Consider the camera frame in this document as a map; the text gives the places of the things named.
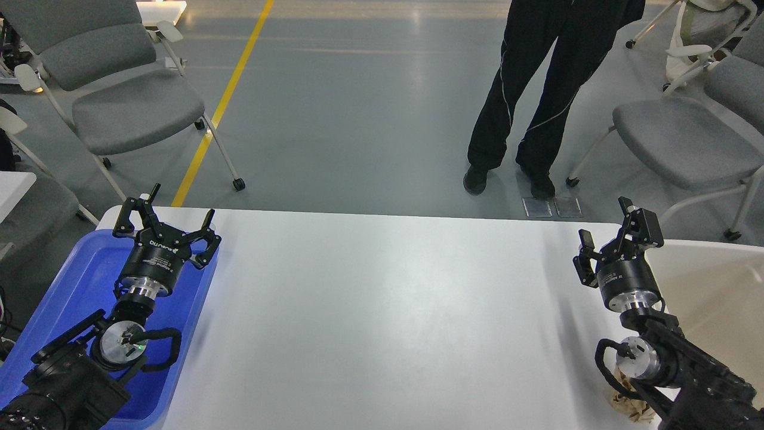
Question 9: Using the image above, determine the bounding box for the grey chair left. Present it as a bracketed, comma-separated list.
[2, 1, 219, 199]

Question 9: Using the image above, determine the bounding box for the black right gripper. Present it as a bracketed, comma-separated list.
[573, 196, 665, 311]

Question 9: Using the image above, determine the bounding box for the metal floor socket plate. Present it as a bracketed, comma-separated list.
[523, 198, 552, 218]

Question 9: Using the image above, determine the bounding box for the beige plastic bin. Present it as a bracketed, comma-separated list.
[646, 239, 763, 408]

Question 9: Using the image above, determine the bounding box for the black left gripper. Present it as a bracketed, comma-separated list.
[112, 183, 222, 296]

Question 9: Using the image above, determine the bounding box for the white chair far right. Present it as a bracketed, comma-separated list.
[625, 1, 761, 95]

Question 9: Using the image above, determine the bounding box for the brown paper ball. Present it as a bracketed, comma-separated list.
[609, 364, 657, 424]

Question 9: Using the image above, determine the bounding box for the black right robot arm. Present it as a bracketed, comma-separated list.
[573, 196, 763, 429]

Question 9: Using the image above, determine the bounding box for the person in black trousers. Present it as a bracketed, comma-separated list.
[462, 1, 646, 199]

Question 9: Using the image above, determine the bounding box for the grey chair right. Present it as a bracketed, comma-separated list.
[566, 27, 764, 241]

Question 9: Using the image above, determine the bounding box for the blue plastic tray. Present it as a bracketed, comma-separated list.
[1, 229, 217, 429]

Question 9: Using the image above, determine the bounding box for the white table left edge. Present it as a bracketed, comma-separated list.
[1, 171, 36, 222]

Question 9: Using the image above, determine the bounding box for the grey chair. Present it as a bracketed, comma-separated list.
[566, 27, 764, 241]
[2, 1, 219, 199]

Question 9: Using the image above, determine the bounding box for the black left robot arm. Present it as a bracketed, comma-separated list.
[2, 187, 221, 429]

